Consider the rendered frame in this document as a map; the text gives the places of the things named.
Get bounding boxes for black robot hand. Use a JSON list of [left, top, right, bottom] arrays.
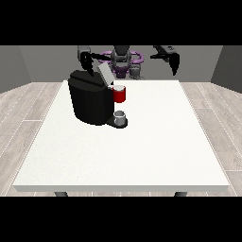
[[149, 50, 182, 77], [78, 51, 111, 77]]

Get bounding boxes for pale grey machine lid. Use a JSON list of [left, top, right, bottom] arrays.
[[96, 62, 115, 86]]

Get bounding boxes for black coffee machine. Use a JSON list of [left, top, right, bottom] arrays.
[[67, 69, 129, 129]]

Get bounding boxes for small grey coffee pod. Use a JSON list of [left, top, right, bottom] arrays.
[[130, 64, 142, 79]]

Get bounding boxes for red pod holder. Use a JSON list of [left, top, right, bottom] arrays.
[[112, 84, 127, 104]]

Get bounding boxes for grey robot trunk purple rings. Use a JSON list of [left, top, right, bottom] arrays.
[[99, 45, 146, 80]]

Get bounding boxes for small grey cup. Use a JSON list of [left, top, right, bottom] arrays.
[[113, 110, 128, 126]]

